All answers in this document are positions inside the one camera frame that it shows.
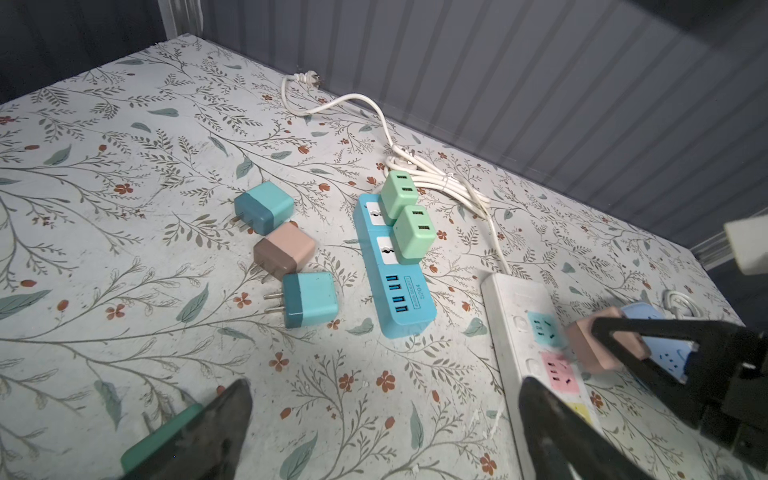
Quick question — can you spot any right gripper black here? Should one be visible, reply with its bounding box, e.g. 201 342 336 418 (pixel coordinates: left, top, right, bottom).
591 317 767 471

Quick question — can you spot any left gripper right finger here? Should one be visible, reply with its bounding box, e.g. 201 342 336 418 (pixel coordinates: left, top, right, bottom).
518 377 651 480

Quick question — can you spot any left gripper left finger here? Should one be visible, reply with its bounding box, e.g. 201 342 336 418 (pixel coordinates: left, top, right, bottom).
123 379 253 479

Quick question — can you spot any green charger cube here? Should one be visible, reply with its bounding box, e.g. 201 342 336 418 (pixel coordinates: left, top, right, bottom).
120 403 203 474
393 205 437 265
379 170 419 226

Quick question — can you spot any pink charger cube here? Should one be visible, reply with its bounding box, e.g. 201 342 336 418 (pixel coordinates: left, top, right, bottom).
565 307 651 375
253 221 316 280

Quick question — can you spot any long white power strip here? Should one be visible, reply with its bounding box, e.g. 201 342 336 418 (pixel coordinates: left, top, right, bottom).
481 273 601 479

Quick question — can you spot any teal charger cube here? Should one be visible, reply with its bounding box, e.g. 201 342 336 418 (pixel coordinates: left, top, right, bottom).
234 181 295 236
264 272 339 329

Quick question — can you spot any teal blue power strip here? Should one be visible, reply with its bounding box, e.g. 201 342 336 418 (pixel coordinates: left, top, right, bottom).
353 194 437 339

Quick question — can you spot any round light blue socket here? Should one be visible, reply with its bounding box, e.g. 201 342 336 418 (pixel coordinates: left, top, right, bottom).
620 295 703 381

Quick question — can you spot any floral table mat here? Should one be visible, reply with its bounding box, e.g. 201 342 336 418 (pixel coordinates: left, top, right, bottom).
1 36 737 479

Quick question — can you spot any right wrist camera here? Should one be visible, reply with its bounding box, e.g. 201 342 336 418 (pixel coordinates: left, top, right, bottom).
724 215 768 276

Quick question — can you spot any coiled white power cable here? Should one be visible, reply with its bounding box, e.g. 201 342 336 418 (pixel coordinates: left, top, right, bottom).
279 70 514 277

